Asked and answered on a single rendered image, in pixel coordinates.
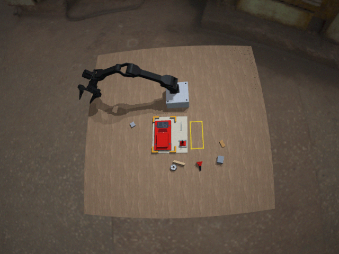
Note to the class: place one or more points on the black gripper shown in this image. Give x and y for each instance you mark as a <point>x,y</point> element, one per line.
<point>82,88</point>

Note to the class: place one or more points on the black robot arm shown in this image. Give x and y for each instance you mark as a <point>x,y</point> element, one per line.
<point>133,71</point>

